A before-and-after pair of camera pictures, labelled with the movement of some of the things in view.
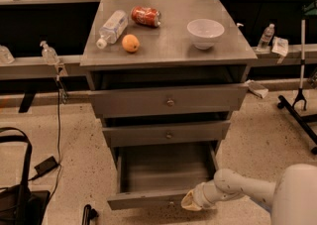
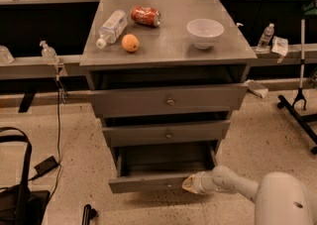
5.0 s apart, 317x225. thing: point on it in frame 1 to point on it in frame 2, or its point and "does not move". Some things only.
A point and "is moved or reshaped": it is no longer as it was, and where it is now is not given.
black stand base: x=303 y=120 does not move
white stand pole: x=302 y=51 does not move
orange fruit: x=130 y=43 does not move
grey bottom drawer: x=159 y=176 is moved or reshaped
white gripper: x=200 y=194 to x=199 y=183
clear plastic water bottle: x=112 y=29 does not move
